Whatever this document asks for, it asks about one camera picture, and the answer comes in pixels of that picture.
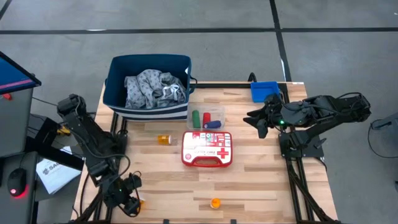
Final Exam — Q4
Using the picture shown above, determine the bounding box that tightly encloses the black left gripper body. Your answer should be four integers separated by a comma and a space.
102, 177, 131, 209

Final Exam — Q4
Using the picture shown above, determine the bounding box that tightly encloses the black equipment stand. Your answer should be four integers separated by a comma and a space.
24, 116, 85, 171

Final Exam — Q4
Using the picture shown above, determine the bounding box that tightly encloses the small blue plastic bin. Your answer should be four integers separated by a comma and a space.
250, 81, 281, 104

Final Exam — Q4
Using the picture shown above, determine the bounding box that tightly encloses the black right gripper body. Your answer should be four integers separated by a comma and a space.
263, 93, 284, 129

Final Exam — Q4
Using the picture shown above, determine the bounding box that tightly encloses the black computer mouse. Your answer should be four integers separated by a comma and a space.
7, 167, 28, 197

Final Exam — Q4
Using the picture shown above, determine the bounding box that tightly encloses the clear plastic bin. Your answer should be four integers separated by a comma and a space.
186, 105, 226, 131

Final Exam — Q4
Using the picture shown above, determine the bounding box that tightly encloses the grey patterned cloth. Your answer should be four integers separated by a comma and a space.
123, 68, 187, 110

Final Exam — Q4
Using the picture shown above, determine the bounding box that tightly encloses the red first aid kit case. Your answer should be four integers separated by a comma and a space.
181, 130, 233, 168

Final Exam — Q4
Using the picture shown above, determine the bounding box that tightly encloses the white printed paper sheet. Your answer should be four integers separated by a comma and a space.
35, 145, 82, 195

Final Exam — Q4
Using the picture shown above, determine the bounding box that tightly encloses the flat computer monitor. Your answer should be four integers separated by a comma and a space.
0, 51, 42, 96

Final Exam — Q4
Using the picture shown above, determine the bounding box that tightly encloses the navy white striped fabric basket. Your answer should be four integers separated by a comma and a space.
102, 54, 197, 122

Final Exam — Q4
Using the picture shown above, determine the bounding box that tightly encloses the green bandage roll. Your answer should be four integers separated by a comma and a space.
191, 110, 202, 129

